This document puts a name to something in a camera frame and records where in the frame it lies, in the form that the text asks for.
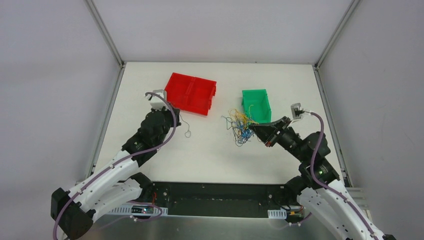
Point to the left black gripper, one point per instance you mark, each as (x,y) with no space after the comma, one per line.
(168,112)

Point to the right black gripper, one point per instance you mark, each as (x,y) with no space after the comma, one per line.
(276,131)

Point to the green plastic bin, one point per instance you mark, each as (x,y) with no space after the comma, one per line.
(256,105)

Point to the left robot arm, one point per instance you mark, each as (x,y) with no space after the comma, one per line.
(75,210)

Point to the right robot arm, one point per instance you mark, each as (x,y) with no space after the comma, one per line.
(319,187)

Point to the red plastic bin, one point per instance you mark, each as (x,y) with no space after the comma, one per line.
(190,93)

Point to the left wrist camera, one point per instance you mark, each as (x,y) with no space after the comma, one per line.
(158,99)

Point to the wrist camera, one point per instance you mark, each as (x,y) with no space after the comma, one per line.
(158,99)
(297,111)

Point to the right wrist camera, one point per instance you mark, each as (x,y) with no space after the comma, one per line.
(297,111)

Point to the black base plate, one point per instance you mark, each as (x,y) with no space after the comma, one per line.
(233,200)

